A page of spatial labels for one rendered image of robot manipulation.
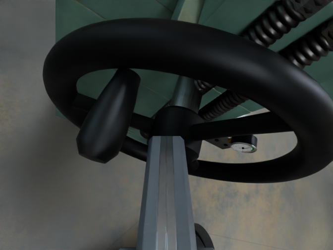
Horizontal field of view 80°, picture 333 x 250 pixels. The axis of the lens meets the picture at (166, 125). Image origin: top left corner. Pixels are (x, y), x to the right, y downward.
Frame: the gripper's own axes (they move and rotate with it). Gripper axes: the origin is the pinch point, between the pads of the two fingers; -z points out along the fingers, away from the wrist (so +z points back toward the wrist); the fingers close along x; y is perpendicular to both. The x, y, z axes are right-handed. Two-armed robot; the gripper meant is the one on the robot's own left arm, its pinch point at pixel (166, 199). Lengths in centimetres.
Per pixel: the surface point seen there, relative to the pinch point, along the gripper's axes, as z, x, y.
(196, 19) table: -18.0, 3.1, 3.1
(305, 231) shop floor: -61, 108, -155
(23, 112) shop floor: -64, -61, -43
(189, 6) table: -18.8, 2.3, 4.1
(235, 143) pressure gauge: -29.3, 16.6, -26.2
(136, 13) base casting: -30.0, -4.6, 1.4
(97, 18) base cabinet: -32.8, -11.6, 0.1
